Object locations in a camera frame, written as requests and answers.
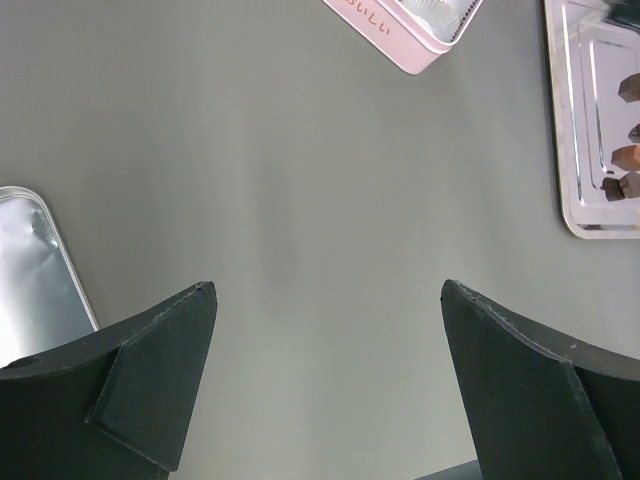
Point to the dark round chocolate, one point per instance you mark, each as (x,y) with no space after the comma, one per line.
(634,134)

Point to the dark heart chocolate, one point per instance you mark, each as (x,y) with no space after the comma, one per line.
(626,187)

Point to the steel tray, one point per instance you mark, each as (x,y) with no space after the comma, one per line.
(588,60)

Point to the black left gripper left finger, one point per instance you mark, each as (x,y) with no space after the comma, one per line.
(115,404)

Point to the pink chocolate tin box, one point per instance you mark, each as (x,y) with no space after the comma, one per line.
(411,34)

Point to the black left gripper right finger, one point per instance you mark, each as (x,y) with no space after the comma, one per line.
(540,403)

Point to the dark square chocolate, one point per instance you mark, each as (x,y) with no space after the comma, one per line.
(629,88)

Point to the brown chocolate bar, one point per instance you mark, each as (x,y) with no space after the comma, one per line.
(627,158)

